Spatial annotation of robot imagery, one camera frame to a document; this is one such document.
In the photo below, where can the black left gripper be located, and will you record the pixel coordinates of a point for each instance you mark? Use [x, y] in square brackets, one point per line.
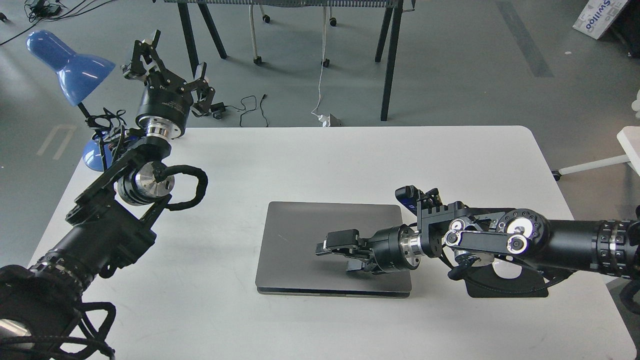
[166, 102]

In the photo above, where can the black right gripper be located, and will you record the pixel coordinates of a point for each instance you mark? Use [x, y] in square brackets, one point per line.
[394, 249]

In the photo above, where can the grey laptop computer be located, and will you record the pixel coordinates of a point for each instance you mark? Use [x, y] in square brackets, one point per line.
[287, 262]

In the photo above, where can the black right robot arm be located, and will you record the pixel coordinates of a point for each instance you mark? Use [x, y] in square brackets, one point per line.
[497, 252]

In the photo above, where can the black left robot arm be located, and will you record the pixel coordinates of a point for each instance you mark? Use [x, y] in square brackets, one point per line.
[43, 315]

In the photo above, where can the blue desk lamp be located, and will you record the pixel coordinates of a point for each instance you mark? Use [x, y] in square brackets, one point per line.
[78, 76]

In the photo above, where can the black mouse pad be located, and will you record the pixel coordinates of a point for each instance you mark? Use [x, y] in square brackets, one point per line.
[484, 282]

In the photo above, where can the white rolling chair base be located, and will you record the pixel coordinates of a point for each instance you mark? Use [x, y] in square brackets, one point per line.
[328, 19]

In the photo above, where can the white computer mouse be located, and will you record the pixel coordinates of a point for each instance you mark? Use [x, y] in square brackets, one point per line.
[506, 270]

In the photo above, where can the white cardboard box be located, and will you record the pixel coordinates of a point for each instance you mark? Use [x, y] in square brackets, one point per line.
[597, 16]

